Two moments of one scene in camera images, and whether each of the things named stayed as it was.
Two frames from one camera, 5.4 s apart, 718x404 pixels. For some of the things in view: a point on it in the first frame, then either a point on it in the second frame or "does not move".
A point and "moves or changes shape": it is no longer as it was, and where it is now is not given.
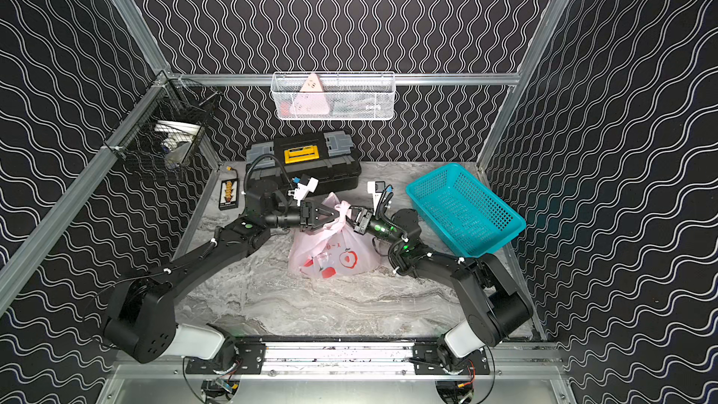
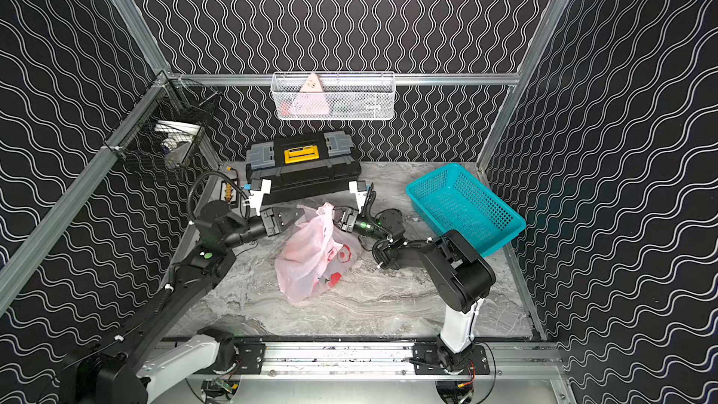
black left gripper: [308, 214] to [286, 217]
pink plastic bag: [335, 250] moves or changes shape
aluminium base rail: [348, 359] does not move
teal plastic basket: [455, 206] does not move
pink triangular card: [310, 99] does not move
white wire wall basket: [333, 95] does not move
